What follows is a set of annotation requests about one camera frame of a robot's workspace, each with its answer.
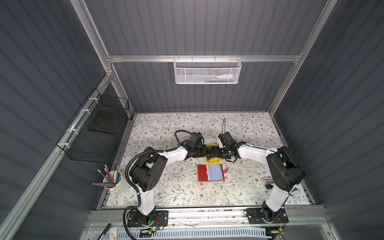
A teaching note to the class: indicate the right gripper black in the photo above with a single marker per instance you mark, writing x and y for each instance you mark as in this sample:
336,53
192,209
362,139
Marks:
217,154

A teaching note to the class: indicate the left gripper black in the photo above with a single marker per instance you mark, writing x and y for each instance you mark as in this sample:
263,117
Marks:
204,152

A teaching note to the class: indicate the red leather card holder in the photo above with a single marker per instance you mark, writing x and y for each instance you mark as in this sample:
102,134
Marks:
211,173

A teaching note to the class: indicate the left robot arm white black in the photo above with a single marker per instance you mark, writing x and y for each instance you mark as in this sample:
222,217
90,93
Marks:
144,171

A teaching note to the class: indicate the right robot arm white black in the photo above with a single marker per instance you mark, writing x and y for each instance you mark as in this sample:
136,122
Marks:
285,170

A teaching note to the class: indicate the yellow plastic card tray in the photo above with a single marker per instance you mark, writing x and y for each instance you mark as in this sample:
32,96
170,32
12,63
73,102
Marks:
211,161

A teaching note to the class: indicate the white tube in basket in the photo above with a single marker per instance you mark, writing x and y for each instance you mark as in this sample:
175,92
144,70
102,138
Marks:
229,77

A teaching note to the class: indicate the white pencil cup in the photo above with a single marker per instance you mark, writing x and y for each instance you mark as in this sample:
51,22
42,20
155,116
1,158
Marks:
118,188

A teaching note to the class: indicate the small white red box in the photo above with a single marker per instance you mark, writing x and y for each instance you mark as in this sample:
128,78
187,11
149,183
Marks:
113,235

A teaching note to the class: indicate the black pen on ledge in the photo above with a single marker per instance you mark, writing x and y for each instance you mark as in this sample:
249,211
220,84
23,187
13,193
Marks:
104,232

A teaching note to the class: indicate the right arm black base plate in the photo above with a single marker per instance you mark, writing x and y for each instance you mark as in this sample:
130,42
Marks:
255,216

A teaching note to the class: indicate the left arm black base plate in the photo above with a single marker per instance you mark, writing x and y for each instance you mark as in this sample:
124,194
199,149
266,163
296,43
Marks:
154,219

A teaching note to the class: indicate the white wire mesh basket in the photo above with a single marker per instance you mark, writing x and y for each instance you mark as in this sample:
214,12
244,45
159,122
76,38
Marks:
205,72

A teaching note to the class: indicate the white slotted cable duct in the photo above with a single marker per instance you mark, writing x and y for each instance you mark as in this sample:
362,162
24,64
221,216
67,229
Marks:
204,233

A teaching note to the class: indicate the black wire mesh basket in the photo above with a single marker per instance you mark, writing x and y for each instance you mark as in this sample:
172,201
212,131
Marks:
96,135

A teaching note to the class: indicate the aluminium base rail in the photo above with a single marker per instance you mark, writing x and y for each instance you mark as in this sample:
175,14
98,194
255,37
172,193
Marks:
179,217

